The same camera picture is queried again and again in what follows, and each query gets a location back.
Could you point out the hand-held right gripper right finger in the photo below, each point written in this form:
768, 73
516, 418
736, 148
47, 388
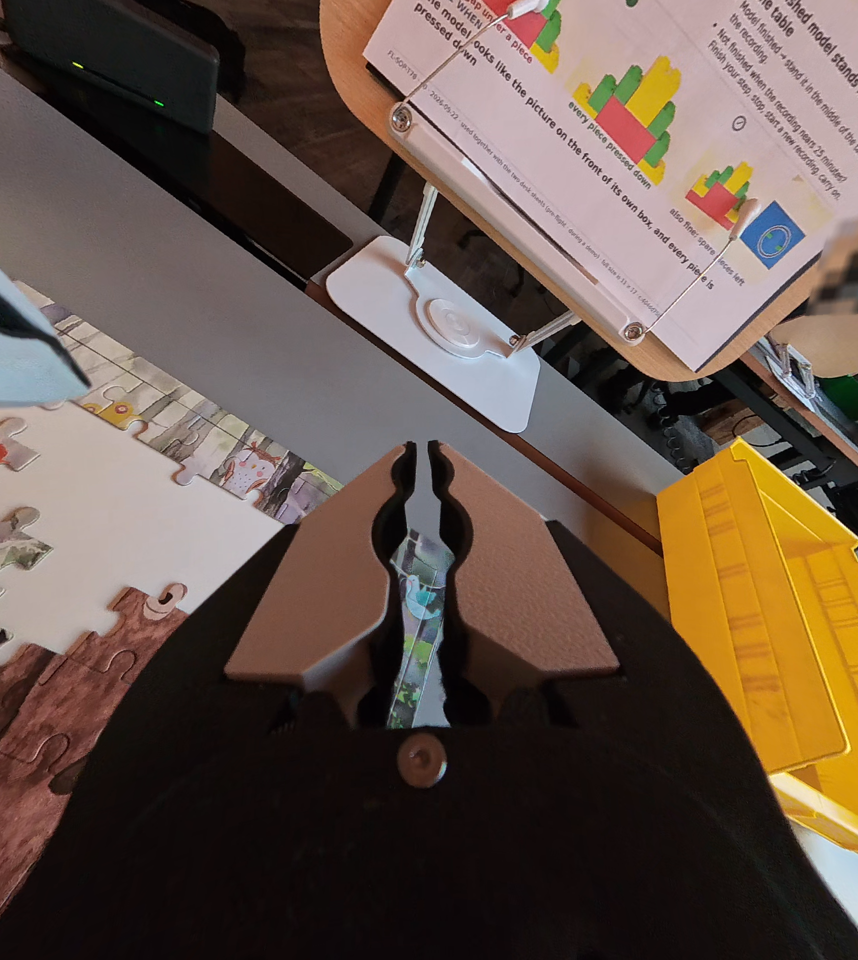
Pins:
526, 600

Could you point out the white puzzle backing board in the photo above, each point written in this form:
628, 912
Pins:
136, 525

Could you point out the yellow plastic bin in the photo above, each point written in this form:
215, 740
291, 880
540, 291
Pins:
759, 600

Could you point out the wooden document stand white base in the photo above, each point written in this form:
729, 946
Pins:
459, 330

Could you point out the green object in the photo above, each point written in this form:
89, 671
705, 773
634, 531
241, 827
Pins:
853, 397

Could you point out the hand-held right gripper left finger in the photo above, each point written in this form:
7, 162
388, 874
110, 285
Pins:
309, 592

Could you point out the wooden desk with black frame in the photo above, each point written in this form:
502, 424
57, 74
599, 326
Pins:
841, 345

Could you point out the partly assembled jigsaw puzzle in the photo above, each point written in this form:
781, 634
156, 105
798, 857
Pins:
24, 750

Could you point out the jigsaw puzzle piece with bird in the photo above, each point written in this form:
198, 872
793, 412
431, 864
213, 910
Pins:
421, 600

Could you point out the small white clip holder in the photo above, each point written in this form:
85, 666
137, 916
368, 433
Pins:
793, 367

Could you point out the black box with green lights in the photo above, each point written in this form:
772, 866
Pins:
114, 52

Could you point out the printed instruction sheet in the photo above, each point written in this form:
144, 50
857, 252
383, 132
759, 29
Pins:
699, 112

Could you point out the grey desk with dark cutout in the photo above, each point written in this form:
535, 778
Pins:
609, 450

